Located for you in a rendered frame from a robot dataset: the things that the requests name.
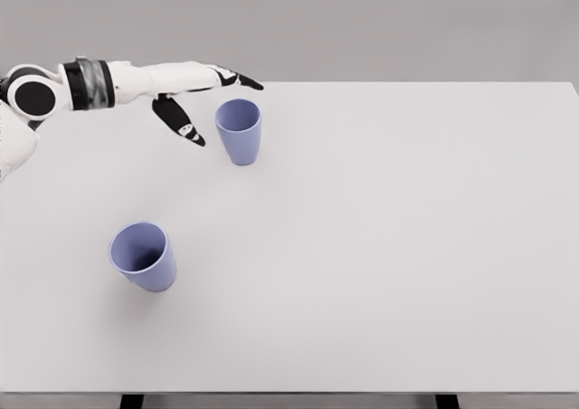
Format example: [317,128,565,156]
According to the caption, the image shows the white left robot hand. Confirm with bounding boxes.
[142,60,265,148]

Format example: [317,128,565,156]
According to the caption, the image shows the blue plastic cup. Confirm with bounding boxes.
[214,99,262,166]
[108,221,177,294]

